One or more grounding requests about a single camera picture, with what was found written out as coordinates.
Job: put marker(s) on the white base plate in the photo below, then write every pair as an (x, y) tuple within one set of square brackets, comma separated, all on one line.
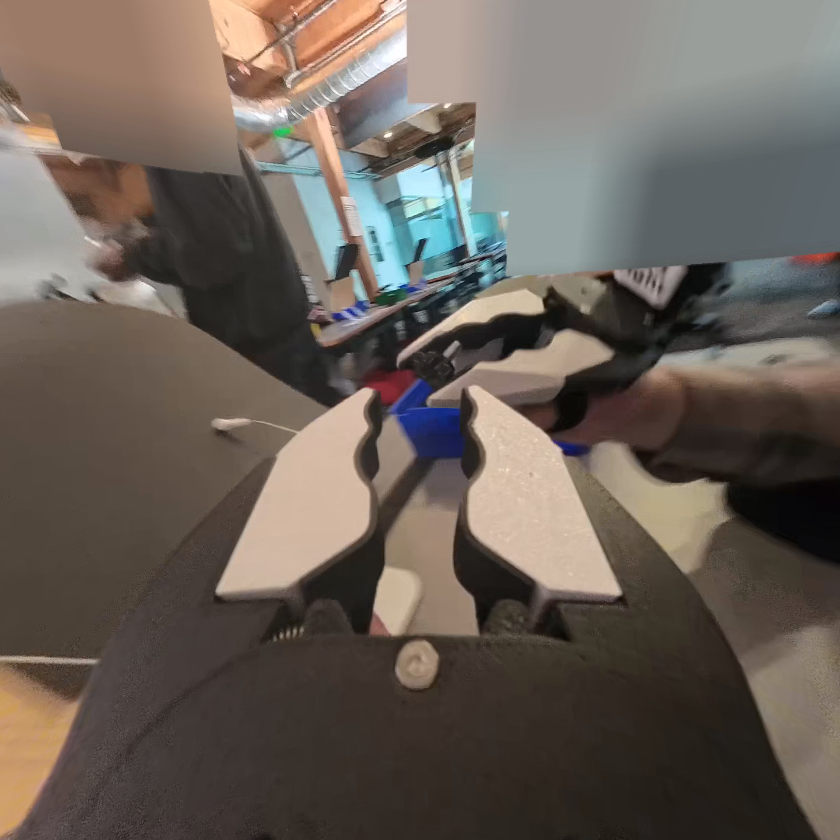
[(397, 597)]

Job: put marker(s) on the person's right forearm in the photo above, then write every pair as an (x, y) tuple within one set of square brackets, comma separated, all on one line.
[(754, 420)]

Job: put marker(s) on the small black spring part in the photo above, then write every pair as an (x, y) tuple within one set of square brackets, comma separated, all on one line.
[(432, 366)]

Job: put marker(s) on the blue plastic bin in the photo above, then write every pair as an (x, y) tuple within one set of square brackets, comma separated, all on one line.
[(433, 430)]

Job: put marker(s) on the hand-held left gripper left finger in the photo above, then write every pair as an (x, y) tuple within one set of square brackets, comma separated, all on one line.
[(302, 512)]

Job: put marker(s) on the silver ventilation duct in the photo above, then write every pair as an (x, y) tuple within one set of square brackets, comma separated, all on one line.
[(315, 85)]

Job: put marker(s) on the red storage box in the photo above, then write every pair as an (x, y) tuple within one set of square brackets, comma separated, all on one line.
[(390, 384)]

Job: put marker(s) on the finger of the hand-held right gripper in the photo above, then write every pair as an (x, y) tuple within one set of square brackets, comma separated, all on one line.
[(544, 374), (485, 308)]

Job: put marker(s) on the long wooden desk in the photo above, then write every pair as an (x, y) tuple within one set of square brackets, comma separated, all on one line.
[(367, 321)]

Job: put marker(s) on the person's right hand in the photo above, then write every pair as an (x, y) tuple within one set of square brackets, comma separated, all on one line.
[(623, 413)]

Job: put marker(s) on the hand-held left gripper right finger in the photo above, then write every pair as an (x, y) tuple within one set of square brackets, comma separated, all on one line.
[(538, 512)]

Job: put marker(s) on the small tan board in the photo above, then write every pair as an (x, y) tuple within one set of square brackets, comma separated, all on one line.
[(342, 295)]

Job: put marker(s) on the grey-topped wooden board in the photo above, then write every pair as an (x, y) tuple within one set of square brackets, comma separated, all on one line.
[(98, 492)]

